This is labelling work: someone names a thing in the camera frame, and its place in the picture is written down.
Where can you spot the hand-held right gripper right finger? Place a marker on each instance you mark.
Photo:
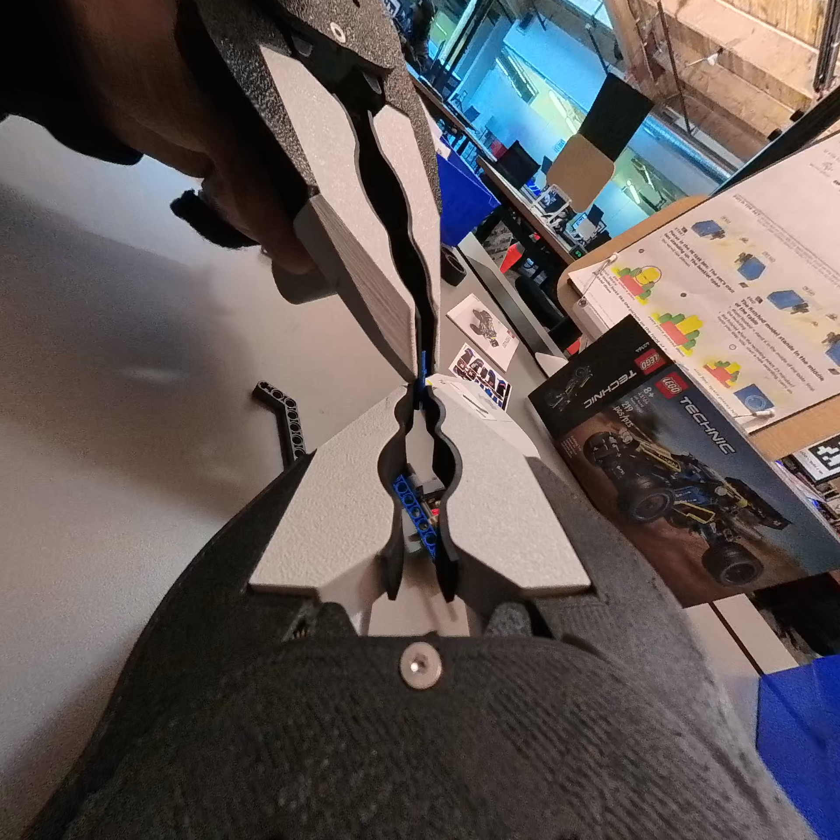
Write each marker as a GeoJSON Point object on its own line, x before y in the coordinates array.
{"type": "Point", "coordinates": [518, 525]}

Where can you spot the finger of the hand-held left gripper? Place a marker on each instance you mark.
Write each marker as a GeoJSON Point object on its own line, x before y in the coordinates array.
{"type": "Point", "coordinates": [315, 131]}
{"type": "Point", "coordinates": [413, 177]}

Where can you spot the cardboard instruction board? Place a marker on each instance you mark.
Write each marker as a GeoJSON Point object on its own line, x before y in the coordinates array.
{"type": "Point", "coordinates": [722, 295]}

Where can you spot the open instruction booklet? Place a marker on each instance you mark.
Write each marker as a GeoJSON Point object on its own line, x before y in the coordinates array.
{"type": "Point", "coordinates": [469, 399]}

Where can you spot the blue plastic bin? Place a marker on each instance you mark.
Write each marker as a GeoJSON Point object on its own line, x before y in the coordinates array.
{"type": "Point", "coordinates": [466, 197]}
{"type": "Point", "coordinates": [800, 741]}

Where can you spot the red cone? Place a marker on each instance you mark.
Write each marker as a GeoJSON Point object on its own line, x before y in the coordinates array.
{"type": "Point", "coordinates": [512, 257]}

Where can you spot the person's left hand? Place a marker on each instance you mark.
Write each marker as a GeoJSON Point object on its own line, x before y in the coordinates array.
{"type": "Point", "coordinates": [164, 98]}

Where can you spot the printed marker tag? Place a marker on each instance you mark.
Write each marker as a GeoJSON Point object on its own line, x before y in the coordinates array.
{"type": "Point", "coordinates": [823, 456]}

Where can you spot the person's left forearm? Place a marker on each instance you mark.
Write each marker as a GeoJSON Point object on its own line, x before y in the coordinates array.
{"type": "Point", "coordinates": [39, 65]}

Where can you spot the black and tan panel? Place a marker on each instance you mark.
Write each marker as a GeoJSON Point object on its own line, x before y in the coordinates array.
{"type": "Point", "coordinates": [600, 141]}

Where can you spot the black bent lego beam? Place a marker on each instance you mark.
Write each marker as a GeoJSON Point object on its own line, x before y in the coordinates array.
{"type": "Point", "coordinates": [289, 426]}

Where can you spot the sticker sheet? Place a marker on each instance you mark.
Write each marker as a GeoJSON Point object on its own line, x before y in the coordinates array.
{"type": "Point", "coordinates": [482, 377]}

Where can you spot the white stand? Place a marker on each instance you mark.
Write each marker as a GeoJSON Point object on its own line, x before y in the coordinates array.
{"type": "Point", "coordinates": [550, 363]}

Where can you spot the closed instruction booklet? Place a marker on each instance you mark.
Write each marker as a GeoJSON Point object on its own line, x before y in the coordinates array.
{"type": "Point", "coordinates": [489, 331]}

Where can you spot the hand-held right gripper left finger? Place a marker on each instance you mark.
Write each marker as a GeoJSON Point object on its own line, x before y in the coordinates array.
{"type": "Point", "coordinates": [315, 525]}

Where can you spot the lego set box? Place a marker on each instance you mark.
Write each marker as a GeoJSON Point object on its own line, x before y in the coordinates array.
{"type": "Point", "coordinates": [656, 459]}

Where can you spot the blue lego pin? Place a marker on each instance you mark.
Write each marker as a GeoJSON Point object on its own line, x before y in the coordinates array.
{"type": "Point", "coordinates": [423, 367]}

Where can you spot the black rubber tire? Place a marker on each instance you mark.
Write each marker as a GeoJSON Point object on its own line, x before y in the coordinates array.
{"type": "Point", "coordinates": [453, 266]}

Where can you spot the partly built lego assembly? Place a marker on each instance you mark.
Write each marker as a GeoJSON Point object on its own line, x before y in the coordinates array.
{"type": "Point", "coordinates": [412, 505]}

